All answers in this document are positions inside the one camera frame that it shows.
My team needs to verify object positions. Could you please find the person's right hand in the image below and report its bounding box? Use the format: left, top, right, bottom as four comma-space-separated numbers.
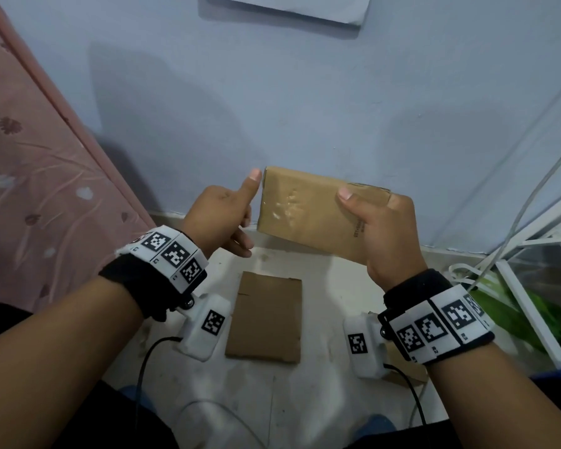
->
336, 186, 429, 291

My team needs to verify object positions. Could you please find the person's left hand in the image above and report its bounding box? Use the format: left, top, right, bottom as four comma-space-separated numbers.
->
180, 168, 262, 259

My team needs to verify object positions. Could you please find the taped brown cardboard box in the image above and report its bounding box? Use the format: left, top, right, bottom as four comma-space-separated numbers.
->
225, 271, 304, 365

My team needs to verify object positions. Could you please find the person's left forearm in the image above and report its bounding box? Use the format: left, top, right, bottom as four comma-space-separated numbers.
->
0, 275, 145, 449

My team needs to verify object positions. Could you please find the person's right forearm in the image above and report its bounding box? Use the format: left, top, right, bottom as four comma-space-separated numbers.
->
428, 343, 561, 449

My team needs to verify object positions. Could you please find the person's right blue shoe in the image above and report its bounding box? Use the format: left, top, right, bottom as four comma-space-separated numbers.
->
350, 413, 396, 440

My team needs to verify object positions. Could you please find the left wrist marker band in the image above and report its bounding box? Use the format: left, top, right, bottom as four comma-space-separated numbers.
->
98, 225, 210, 323

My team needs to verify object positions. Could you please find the wrist marker band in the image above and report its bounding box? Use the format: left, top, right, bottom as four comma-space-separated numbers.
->
98, 225, 210, 323
377, 269, 496, 366

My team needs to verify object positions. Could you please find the right wrist marker band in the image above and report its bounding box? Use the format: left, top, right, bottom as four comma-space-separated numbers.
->
377, 269, 496, 366

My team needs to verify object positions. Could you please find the white metal rack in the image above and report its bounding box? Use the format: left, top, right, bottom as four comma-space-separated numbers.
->
472, 184, 561, 370

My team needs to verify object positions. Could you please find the green plastic bag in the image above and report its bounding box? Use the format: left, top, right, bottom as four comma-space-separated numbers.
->
472, 271, 561, 356

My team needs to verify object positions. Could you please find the pink floral bedsheet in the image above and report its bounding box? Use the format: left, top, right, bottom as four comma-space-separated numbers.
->
0, 0, 156, 314

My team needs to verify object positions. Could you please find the coiled white cable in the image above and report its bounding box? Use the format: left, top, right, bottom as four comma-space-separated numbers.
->
448, 263, 487, 288

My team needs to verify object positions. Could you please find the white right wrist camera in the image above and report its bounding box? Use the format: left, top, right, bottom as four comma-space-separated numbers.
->
343, 312, 388, 380

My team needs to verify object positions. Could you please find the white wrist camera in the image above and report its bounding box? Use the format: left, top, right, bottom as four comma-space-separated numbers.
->
175, 293, 233, 363
343, 312, 388, 380

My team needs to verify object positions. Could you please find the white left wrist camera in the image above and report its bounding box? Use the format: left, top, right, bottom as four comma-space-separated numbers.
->
175, 293, 233, 363

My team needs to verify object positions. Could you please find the black right camera cable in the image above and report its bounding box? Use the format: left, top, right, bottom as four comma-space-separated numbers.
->
383, 363, 429, 426

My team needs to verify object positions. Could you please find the black camera cable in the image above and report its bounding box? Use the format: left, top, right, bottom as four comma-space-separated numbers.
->
383, 363, 429, 426
134, 336, 183, 431

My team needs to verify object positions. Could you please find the thin grey wall cable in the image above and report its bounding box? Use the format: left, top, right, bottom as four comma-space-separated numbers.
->
407, 135, 561, 428

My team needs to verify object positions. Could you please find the black left camera cable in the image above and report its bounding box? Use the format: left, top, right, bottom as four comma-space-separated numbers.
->
134, 336, 183, 431

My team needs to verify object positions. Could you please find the white floor cable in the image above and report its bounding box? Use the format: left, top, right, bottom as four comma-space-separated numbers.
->
175, 399, 262, 449

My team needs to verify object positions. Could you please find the white paper wall note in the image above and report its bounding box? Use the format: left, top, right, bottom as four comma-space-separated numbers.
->
208, 0, 373, 26

